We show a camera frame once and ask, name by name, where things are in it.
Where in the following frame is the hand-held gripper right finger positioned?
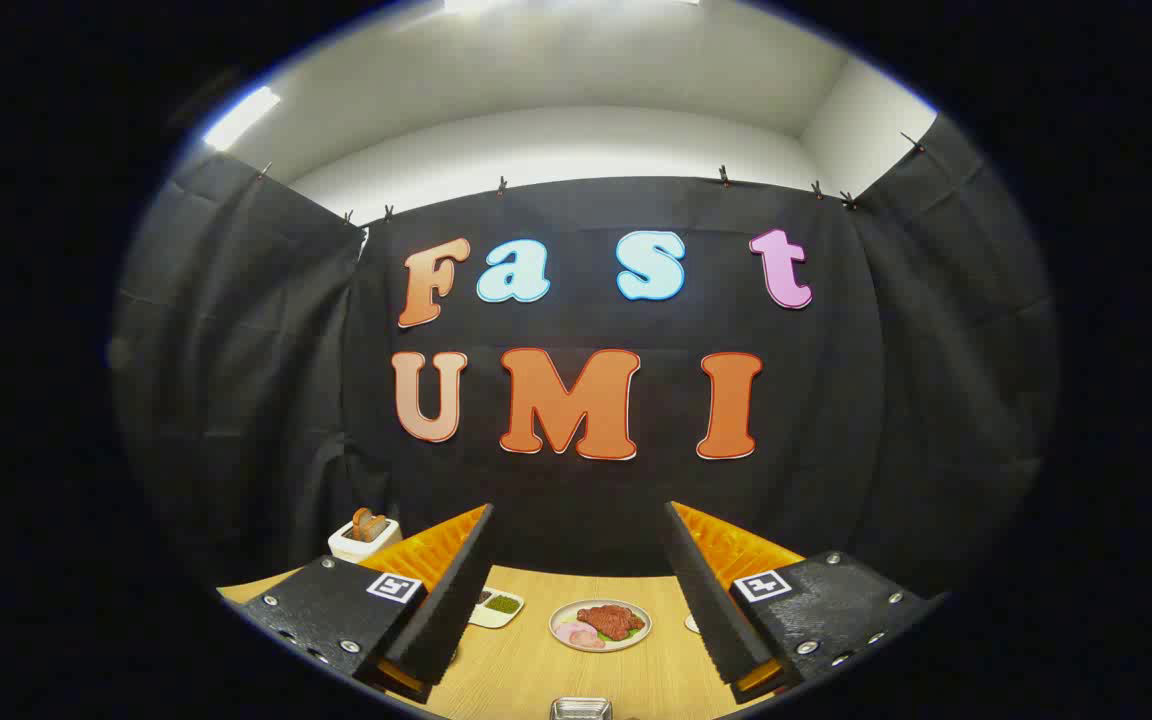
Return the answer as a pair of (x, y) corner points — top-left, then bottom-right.
(663, 500), (937, 704)

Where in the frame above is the brown steak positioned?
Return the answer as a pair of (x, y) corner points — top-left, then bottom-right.
(577, 604), (647, 641)

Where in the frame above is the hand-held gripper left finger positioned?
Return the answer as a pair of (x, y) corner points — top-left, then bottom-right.
(236, 503), (495, 704)

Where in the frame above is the white divided dish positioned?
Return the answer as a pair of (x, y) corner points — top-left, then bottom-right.
(469, 588), (525, 629)

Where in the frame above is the white round dinner plate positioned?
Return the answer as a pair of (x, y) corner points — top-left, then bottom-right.
(549, 598), (653, 653)

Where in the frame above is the white toaster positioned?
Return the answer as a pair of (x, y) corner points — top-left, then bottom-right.
(328, 515), (403, 563)

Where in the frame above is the ceiling light panel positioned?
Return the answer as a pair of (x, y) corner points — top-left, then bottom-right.
(203, 86), (282, 151)

